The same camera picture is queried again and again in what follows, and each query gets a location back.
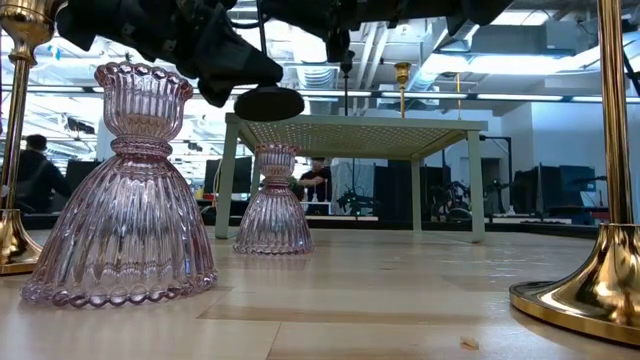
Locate ceiling light strip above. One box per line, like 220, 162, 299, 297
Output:
299, 89, 374, 97
474, 93, 564, 102
379, 92, 469, 100

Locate pink ribbed glass candle holder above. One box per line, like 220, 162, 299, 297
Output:
19, 60, 220, 309
232, 143, 315, 256

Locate black monitor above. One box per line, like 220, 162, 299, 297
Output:
64, 158, 104, 194
203, 156, 254, 195
559, 165, 598, 194

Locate person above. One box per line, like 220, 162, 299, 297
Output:
13, 133, 72, 215
298, 157, 334, 204

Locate green perforated metal shelf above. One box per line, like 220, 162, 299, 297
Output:
214, 112, 489, 244

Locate black metal candlestick holder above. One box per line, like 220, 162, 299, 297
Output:
233, 0, 305, 123
339, 48, 355, 117

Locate black aluminium rail frame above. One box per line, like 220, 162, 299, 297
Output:
199, 209, 601, 240

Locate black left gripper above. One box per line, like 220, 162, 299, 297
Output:
54, 0, 285, 109

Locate gold metal candlestick holder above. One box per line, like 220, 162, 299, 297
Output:
0, 0, 57, 276
393, 61, 412, 120
508, 0, 640, 347

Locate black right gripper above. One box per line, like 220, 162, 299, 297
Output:
259, 0, 396, 64

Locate black partition panel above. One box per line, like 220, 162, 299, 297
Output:
373, 160, 441, 221

